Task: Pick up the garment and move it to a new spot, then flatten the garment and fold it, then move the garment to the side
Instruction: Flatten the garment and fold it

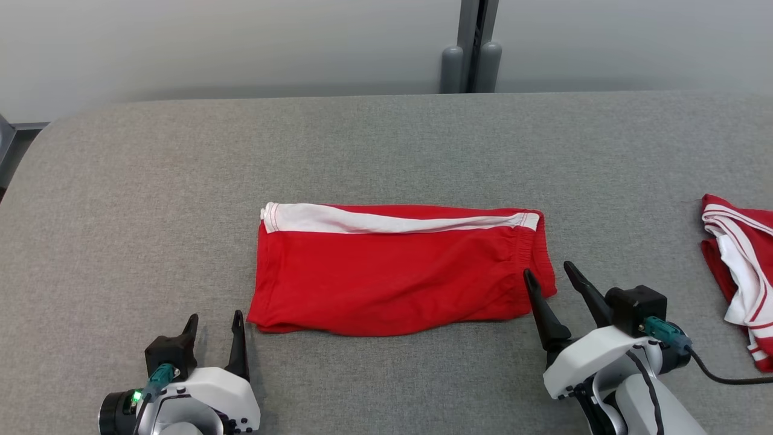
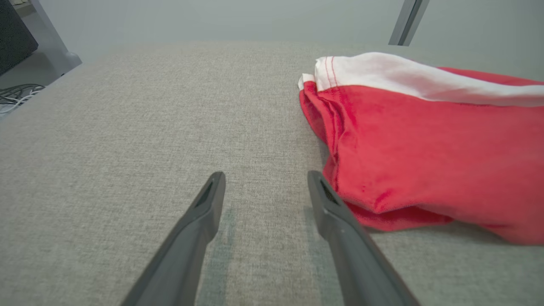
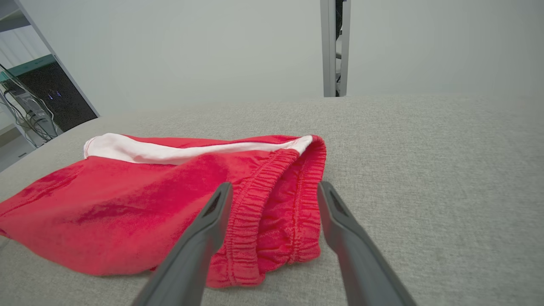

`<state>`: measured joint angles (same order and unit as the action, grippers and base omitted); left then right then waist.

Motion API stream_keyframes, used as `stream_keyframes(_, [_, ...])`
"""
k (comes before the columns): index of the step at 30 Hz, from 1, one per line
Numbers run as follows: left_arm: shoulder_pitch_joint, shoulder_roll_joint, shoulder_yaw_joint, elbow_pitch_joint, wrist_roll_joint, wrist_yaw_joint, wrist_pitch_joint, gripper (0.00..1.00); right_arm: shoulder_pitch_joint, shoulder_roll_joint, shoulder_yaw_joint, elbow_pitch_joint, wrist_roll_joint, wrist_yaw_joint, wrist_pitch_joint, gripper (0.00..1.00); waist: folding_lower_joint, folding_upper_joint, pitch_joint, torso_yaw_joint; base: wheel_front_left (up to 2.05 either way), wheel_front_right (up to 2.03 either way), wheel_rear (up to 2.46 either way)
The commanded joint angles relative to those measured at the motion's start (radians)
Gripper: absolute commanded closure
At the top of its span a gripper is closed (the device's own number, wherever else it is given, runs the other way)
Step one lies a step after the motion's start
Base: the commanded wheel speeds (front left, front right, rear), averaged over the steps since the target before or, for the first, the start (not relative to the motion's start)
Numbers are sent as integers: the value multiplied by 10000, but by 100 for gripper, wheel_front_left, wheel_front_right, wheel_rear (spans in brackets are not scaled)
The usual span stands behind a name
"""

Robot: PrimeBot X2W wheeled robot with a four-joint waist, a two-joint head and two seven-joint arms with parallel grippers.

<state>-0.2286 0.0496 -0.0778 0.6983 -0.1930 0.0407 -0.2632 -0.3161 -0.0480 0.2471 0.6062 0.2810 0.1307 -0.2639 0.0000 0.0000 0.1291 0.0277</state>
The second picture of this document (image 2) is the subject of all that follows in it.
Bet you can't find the white power strip with cables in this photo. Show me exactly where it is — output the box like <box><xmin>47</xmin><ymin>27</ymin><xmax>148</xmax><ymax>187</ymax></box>
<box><xmin>0</xmin><ymin>91</ymin><xmax>43</xmax><ymax>116</ymax></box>

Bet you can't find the black flat panel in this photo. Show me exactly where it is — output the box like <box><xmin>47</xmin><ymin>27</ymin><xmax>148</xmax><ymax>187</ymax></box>
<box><xmin>0</xmin><ymin>0</ymin><xmax>40</xmax><ymax>78</ymax></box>

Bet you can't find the red and white jersey garment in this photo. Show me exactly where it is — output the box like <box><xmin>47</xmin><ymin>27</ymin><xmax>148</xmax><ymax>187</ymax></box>
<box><xmin>297</xmin><ymin>52</ymin><xmax>544</xmax><ymax>246</ymax></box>

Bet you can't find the grey fabric sofa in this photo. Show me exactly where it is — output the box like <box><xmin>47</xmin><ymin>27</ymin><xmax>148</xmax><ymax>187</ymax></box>
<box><xmin>0</xmin><ymin>41</ymin><xmax>544</xmax><ymax>306</ymax></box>

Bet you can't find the bundle of cables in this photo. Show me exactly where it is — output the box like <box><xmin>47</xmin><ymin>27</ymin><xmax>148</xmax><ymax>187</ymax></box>
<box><xmin>0</xmin><ymin>84</ymin><xmax>46</xmax><ymax>107</ymax></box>

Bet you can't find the grey wheeled stand leg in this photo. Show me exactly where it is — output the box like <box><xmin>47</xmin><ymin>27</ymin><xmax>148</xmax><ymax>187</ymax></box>
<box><xmin>28</xmin><ymin>0</ymin><xmax>83</xmax><ymax>75</ymax></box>

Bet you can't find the grey partition post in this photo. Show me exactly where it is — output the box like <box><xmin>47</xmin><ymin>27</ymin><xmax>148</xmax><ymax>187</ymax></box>
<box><xmin>388</xmin><ymin>0</ymin><xmax>430</xmax><ymax>47</ymax></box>

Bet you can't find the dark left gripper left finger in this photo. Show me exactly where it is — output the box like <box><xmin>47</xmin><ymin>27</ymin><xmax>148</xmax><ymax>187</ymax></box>
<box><xmin>121</xmin><ymin>171</ymin><xmax>227</xmax><ymax>306</ymax></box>

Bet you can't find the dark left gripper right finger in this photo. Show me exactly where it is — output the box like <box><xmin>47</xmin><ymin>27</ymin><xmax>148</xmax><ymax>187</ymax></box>
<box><xmin>306</xmin><ymin>170</ymin><xmax>422</xmax><ymax>306</ymax></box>

